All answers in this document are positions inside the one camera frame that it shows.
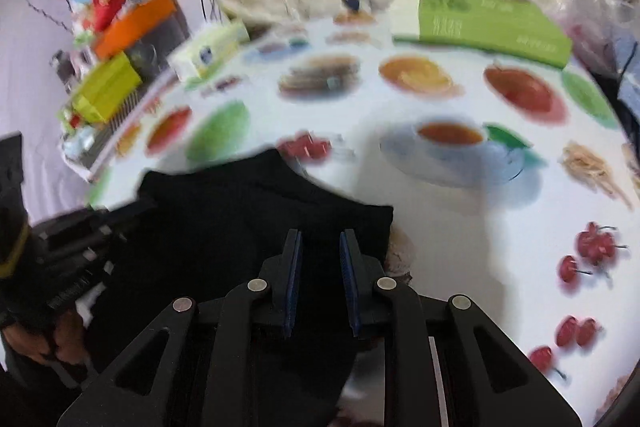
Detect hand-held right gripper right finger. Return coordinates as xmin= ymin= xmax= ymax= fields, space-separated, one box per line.
xmin=339 ymin=228 xmax=584 ymax=427

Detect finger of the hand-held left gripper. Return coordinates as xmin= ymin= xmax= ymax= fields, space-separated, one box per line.
xmin=75 ymin=199 xmax=159 ymax=235

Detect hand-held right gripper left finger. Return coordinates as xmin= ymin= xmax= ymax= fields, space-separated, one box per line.
xmin=56 ymin=228 xmax=305 ymax=427

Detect black pants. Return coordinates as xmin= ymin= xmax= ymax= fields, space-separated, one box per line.
xmin=75 ymin=149 xmax=396 ymax=427

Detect person's left hand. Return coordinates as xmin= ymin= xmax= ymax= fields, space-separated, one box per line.
xmin=0 ymin=307 xmax=92 ymax=366

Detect yellow-green box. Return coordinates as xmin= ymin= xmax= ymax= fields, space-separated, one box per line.
xmin=62 ymin=54 xmax=144 ymax=124

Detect fruit printed tablecloth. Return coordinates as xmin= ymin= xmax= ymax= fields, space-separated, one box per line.
xmin=60 ymin=14 xmax=640 ymax=427

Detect white tissue pack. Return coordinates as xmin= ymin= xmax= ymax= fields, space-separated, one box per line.
xmin=172 ymin=19 xmax=252 ymax=80

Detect orange box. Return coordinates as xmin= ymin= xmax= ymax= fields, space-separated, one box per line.
xmin=95 ymin=0 xmax=179 ymax=60

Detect green flat box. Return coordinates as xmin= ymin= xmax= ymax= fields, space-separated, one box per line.
xmin=390 ymin=0 xmax=574 ymax=70

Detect clear plastic bag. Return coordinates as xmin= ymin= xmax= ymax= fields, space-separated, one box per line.
xmin=555 ymin=0 xmax=640 ymax=74

